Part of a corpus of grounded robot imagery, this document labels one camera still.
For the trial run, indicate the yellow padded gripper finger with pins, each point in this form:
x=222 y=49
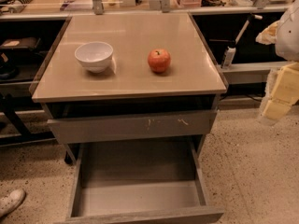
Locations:
x=281 y=92

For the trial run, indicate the red apple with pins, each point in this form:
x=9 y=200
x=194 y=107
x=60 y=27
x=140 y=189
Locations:
x=159 y=60

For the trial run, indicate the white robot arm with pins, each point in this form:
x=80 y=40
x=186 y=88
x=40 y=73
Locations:
x=284 y=34

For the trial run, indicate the closed top grey drawer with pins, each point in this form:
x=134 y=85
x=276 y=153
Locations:
x=128 y=127

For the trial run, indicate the grey drawer cabinet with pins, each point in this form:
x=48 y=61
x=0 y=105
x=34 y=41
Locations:
x=128 y=86

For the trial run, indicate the open middle grey drawer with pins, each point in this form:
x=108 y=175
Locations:
x=140 y=182

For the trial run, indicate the white handheld tool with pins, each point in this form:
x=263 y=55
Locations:
x=230 y=51

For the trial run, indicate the white ceramic bowl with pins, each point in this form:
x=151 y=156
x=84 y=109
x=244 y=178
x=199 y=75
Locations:
x=95 y=56

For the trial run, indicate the black box on shelf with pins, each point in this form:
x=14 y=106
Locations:
x=21 y=43

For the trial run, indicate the white shoe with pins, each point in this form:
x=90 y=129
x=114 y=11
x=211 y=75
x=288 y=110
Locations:
x=12 y=201

